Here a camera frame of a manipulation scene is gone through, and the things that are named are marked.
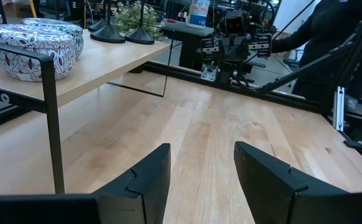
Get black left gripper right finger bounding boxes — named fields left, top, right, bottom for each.
left=233, top=141, right=348, bottom=224

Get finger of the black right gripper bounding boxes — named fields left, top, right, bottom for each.
left=221, top=37, right=235, bottom=62
left=234, top=37, right=249, bottom=62

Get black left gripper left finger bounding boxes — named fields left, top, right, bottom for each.
left=97, top=142, right=171, bottom=224

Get blue patterned candle tin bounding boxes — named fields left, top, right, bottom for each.
left=21, top=17, right=85, bottom=60

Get white purple leaf candle tin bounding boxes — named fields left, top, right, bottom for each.
left=0, top=24, right=77, bottom=83

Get grey side desk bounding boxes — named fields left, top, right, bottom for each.
left=161, top=18, right=216, bottom=71

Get blue white carton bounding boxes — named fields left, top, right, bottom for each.
left=188, top=0, right=212, bottom=27

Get potted green plant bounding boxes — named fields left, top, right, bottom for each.
left=112, top=0, right=166, bottom=75

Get person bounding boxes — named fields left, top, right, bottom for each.
left=270, top=0, right=362, bottom=103

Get wooden shelf riser black legs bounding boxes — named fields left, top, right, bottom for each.
left=0, top=27, right=176, bottom=195

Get silver aluminium extrusion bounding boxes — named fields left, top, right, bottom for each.
left=332, top=86, right=346, bottom=132

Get cardboard box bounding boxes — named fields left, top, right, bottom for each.
left=2, top=0, right=34, bottom=18

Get white metal bracket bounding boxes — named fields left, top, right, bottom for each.
left=200, top=61, right=219, bottom=83

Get yellow cable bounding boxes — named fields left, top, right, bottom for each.
left=81, top=0, right=87, bottom=29

